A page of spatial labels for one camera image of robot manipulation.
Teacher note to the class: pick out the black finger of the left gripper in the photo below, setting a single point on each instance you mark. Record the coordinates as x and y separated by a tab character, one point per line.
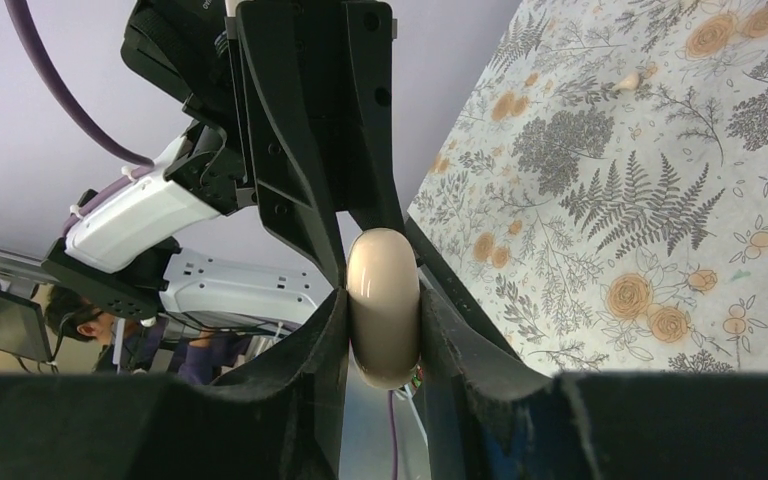
295	204
372	197

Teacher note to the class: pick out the dark monitor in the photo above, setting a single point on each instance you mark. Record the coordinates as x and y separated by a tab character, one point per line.
22	329

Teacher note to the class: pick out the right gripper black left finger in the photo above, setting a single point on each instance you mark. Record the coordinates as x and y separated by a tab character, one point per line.
278	416

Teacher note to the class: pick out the pink earbud charging case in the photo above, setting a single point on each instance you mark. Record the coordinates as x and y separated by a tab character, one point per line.
384	307

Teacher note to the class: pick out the person at monitor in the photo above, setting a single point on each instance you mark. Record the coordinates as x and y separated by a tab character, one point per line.
197	361

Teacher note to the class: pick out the floral table mat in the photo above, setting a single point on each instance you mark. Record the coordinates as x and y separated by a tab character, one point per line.
615	230

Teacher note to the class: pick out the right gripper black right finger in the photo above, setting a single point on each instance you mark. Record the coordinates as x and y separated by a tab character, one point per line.
489	416

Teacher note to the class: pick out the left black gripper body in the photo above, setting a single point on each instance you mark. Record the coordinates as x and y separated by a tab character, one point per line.
190	50

